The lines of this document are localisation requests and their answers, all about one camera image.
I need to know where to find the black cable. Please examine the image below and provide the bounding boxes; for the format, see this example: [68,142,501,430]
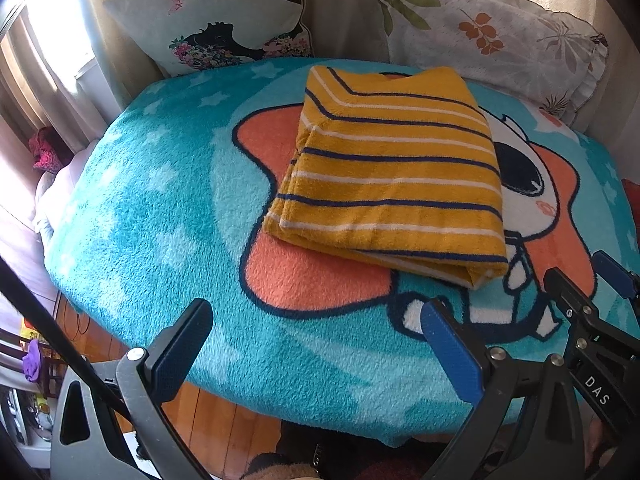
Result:
[0,254,132,417]

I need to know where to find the teal cartoon fleece blanket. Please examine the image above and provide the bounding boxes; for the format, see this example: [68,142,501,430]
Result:
[46,58,639,445]

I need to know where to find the yellow red box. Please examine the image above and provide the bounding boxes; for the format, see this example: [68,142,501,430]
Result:
[20,318,43,341]

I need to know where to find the yellow striped knit sweater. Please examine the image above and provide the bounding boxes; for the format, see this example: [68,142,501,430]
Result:
[262,65,508,289]

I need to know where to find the purple cloth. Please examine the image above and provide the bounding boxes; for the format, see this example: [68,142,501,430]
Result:
[22,338,43,382]

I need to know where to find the pink flower decoration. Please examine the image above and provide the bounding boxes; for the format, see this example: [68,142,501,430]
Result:
[28,126,73,174]

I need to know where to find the red cloth item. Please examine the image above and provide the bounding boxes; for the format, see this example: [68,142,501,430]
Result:
[622,179,640,216]

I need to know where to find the white leaf print pillow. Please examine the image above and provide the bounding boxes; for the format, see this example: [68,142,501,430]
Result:
[376,0,608,122]

